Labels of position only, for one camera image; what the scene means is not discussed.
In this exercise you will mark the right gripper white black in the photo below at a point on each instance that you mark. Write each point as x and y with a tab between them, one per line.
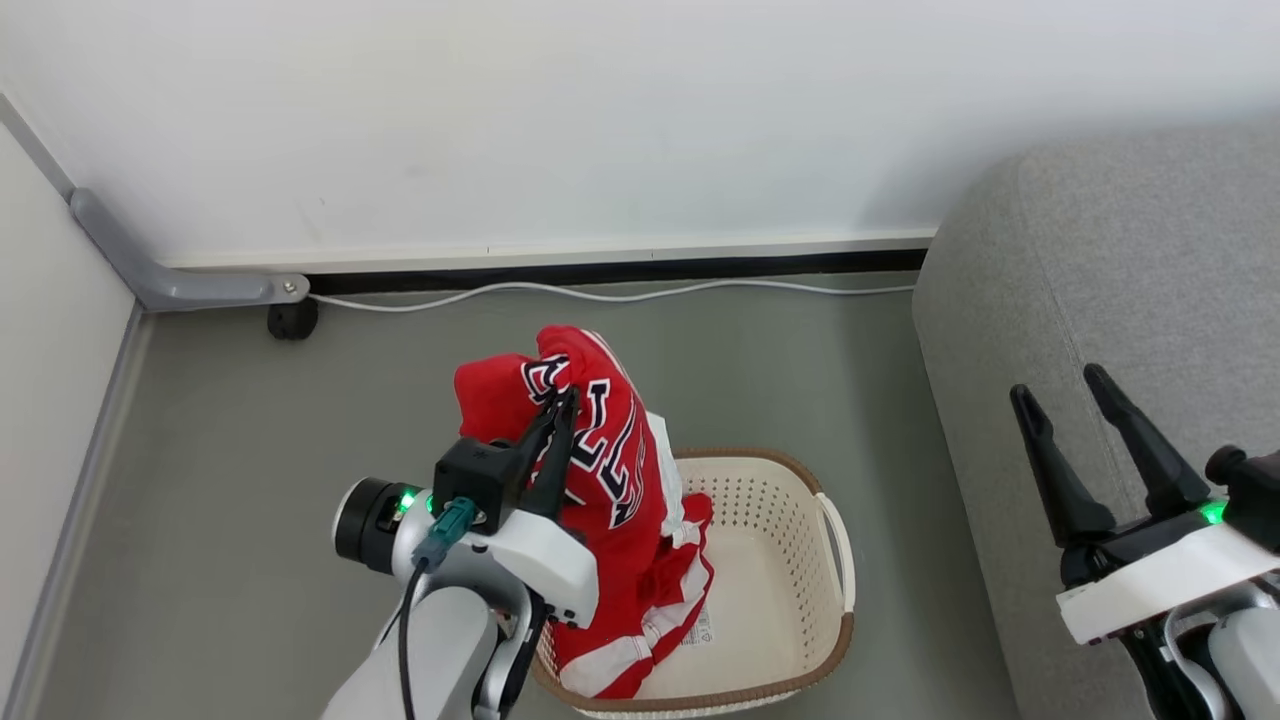
1150	575

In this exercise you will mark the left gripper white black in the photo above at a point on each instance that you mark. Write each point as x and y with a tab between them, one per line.
545	570

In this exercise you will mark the red basketball jersey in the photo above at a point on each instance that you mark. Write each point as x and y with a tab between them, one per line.
620	460

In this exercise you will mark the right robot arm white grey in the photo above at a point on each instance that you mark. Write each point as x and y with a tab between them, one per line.
1240	650

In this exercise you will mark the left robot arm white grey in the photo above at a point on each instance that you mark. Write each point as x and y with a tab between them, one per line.
440	640

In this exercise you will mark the cream laundry basket brown rim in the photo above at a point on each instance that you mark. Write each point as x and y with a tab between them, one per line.
780	560

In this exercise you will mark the grey fabric sofa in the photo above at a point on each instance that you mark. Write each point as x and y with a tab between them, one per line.
1130	300

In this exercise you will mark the black baseboard strip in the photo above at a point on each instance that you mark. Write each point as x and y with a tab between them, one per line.
620	270

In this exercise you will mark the paper label sticker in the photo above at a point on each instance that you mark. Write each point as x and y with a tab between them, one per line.
697	627

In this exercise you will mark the black round foot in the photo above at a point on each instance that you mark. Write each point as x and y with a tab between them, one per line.
292	320

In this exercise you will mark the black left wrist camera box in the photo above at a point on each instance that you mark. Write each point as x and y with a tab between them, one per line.
475	480

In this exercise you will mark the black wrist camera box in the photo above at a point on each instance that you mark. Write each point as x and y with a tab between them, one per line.
475	480
1255	500

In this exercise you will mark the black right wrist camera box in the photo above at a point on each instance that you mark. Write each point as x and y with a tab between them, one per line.
1255	500

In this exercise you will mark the grey metal partition bracket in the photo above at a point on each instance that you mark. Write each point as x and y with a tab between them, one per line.
170	280

